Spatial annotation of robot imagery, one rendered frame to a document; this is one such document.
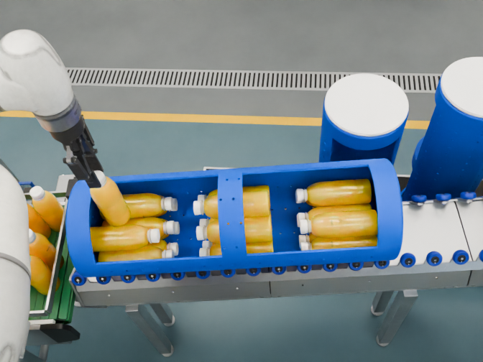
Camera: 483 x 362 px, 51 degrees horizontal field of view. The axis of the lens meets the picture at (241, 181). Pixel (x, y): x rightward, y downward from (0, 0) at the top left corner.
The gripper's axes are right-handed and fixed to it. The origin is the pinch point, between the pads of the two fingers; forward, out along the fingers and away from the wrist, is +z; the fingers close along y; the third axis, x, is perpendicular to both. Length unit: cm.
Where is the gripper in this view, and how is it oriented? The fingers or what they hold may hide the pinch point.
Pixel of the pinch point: (92, 171)
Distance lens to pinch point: 128.7
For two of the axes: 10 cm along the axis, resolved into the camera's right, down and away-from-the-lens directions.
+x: -10.0, 0.6, 0.4
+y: -0.3, -8.4, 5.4
